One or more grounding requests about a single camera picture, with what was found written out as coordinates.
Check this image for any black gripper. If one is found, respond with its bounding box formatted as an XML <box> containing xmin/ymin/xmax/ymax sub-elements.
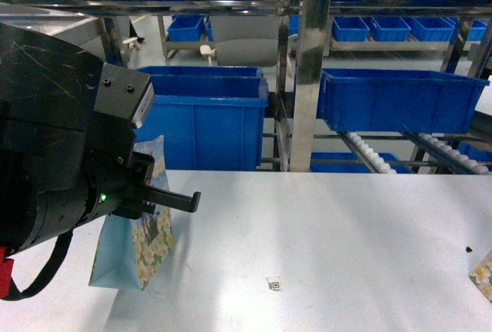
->
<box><xmin>78</xmin><ymin>112</ymin><xmax>201</xmax><ymax>225</ymax></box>

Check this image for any flower gift bag light blue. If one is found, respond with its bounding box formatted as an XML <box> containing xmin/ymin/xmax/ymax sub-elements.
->
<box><xmin>469</xmin><ymin>251</ymin><xmax>492</xmax><ymax>302</ymax></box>

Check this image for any blue bin on table side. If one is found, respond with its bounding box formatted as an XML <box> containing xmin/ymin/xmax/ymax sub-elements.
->
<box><xmin>135</xmin><ymin>66</ymin><xmax>269</xmax><ymax>171</ymax></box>

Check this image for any small QR code sticker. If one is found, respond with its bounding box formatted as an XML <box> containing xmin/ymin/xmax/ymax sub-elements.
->
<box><xmin>266</xmin><ymin>276</ymin><xmax>282</xmax><ymax>292</ymax></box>

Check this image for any blue bin on roller rack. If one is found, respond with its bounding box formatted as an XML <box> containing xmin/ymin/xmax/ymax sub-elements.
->
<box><xmin>320</xmin><ymin>68</ymin><xmax>489</xmax><ymax>134</ymax></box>

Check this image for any black cable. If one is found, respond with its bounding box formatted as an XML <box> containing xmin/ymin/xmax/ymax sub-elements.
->
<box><xmin>0</xmin><ymin>230</ymin><xmax>75</xmax><ymax>303</ymax></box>

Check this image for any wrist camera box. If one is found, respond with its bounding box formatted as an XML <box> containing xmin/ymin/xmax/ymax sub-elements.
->
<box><xmin>95</xmin><ymin>63</ymin><xmax>155</xmax><ymax>129</ymax></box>

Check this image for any steel rack vertical post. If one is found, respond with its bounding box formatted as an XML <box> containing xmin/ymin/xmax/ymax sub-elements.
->
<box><xmin>289</xmin><ymin>0</ymin><xmax>331</xmax><ymax>172</ymax></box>

